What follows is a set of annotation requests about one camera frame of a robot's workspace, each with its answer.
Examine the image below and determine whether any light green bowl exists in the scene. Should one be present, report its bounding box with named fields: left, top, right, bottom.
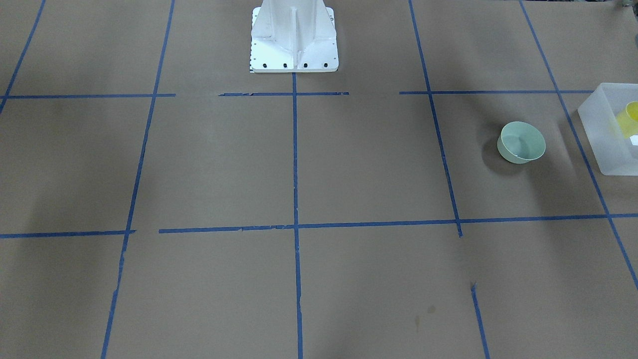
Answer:
left=496, top=121, right=546, bottom=164

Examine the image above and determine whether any yellow plastic cup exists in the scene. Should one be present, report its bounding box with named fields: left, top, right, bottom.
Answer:
left=615, top=101, right=638, bottom=139

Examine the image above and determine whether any clear plastic bin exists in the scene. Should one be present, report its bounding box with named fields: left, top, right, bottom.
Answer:
left=577, top=83, right=638, bottom=177

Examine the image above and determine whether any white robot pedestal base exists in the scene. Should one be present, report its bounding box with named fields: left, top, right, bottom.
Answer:
left=249, top=0, right=339, bottom=73

